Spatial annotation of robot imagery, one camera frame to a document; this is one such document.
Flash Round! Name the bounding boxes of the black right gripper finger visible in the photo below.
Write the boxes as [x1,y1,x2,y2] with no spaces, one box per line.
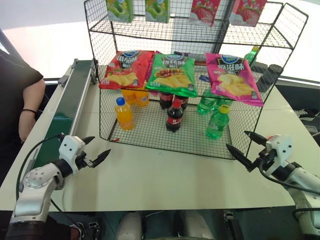
[243,130,270,147]
[225,143,258,173]

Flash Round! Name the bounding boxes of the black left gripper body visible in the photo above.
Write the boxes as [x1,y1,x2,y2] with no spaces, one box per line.
[74,151,94,173]

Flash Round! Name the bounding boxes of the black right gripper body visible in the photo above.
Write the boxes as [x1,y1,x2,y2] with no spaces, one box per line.
[251,147,278,173]

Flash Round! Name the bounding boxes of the green conveyor belt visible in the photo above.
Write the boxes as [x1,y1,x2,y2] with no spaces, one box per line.
[17,57,99,194]

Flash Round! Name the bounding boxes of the green soda bottle yellow cap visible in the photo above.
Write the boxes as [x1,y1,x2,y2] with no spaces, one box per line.
[205,104,231,140]

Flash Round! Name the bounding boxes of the orange soda bottle blue cap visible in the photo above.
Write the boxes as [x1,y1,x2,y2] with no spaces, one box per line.
[114,96,136,132]

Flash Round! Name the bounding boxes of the black white sneaker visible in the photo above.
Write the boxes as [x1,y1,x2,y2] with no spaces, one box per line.
[291,106,320,122]

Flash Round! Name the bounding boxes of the black ribbed snack pack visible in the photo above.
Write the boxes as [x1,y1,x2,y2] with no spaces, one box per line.
[249,62,269,76]
[255,64,284,94]

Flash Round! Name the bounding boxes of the pink potato chips bag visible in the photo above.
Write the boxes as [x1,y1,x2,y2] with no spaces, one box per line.
[204,52,265,108]

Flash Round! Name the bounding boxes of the white rounded robot leg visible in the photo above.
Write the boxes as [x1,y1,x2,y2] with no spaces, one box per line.
[183,211,215,240]
[116,211,144,240]

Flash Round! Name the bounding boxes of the red potato chips bag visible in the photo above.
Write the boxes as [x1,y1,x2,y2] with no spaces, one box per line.
[98,49,156,91]

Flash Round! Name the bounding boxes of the cola bottle red cap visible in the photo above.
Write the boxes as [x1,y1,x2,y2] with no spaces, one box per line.
[165,98,185,134]

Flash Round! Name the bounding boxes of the person in black shirt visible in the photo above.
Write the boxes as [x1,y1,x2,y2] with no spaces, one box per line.
[0,48,45,182]

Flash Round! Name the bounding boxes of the green potato chips bag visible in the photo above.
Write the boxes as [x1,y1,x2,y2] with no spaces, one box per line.
[145,52,199,99]

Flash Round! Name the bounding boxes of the dark purple flat package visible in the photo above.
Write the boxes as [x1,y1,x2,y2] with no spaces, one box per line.
[173,50,209,64]

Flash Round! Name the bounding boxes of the pink strawberry drink carton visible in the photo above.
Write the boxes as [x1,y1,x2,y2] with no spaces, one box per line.
[228,0,268,28]
[188,0,220,27]

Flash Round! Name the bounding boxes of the green drink carton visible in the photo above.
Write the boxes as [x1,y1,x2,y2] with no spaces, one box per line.
[105,0,135,23]
[144,0,171,24]

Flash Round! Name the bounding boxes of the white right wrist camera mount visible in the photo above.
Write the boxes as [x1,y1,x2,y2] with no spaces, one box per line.
[265,134,294,174]

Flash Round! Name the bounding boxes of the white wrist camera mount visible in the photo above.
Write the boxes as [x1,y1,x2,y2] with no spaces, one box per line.
[265,134,294,174]
[58,134,86,174]

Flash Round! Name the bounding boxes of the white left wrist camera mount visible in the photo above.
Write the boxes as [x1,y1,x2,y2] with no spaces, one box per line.
[58,134,86,174]

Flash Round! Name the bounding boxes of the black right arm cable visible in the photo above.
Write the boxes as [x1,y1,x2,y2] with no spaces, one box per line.
[258,159,320,196]

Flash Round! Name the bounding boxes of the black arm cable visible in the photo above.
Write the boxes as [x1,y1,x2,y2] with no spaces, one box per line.
[15,133,65,201]
[258,159,320,196]

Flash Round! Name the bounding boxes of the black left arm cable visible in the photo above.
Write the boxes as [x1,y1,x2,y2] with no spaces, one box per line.
[15,133,65,201]

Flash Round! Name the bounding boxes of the black wire mesh rack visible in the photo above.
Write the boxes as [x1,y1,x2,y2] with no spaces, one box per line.
[83,0,309,161]

